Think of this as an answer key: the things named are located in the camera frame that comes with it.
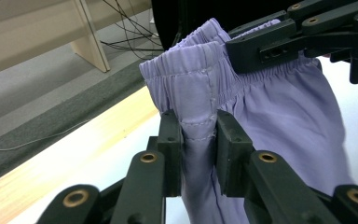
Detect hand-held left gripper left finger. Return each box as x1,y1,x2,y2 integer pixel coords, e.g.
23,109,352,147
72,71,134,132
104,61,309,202
147,109,185,198

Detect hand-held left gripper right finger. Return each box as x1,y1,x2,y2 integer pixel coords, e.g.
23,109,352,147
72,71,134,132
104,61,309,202
214,109,255,198

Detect purple shorts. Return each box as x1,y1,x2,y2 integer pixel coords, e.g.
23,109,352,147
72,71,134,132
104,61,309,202
139,17,355,224

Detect white table board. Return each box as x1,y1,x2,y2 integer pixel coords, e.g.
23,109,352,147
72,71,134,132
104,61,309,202
7,57,358,224

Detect black curtain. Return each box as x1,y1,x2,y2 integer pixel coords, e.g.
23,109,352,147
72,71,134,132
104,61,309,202
150,0,296,50

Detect beige wooden shelf unit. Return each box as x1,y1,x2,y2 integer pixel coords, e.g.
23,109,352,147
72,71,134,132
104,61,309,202
0,0,153,78

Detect bundle of black cables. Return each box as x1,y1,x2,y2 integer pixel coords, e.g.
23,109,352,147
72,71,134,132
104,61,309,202
101,0,166,60

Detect thin white floor cable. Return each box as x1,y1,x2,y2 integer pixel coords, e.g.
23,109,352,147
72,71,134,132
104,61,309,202
0,119,91,152

